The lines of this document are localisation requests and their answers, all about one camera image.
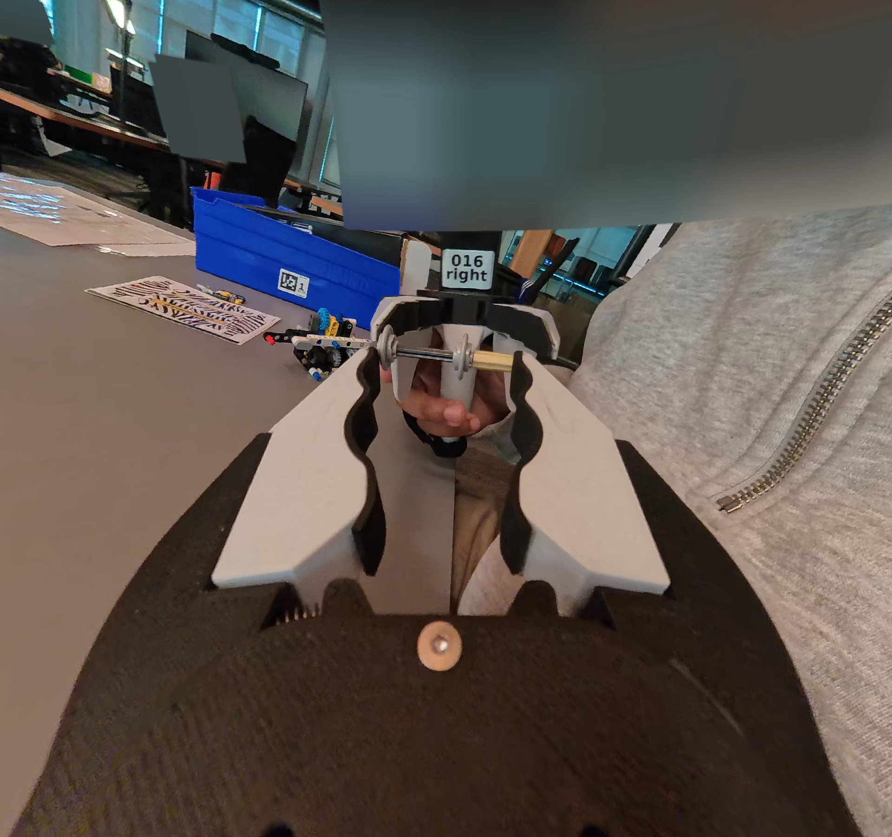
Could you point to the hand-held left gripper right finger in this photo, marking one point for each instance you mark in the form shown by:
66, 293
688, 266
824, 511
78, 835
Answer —
592, 502

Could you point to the blue plastic bin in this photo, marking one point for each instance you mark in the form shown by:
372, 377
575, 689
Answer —
279, 258

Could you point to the grey zipped sweatshirt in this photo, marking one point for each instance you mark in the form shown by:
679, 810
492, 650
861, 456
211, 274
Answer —
697, 363

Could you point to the wooden background desk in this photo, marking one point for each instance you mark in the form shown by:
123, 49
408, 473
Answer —
70, 119

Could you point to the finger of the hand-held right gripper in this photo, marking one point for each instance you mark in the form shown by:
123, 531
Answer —
529, 324
411, 311

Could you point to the person's right hand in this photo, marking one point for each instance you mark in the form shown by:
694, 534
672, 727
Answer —
446, 419

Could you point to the black computer monitor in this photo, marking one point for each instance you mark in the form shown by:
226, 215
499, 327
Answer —
279, 94

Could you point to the bright lamp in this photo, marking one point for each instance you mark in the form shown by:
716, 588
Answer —
120, 14

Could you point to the small heap of lego pieces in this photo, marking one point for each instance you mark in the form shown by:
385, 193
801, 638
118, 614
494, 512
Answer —
223, 295

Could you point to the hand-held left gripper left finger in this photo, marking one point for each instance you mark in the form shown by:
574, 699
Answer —
293, 488

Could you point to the partly built lego model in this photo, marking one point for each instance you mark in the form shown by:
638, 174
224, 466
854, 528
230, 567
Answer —
324, 349

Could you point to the person's beige trousers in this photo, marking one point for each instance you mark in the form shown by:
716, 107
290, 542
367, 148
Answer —
481, 502

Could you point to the striped sticker sheet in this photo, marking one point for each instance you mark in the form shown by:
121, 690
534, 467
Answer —
174, 307

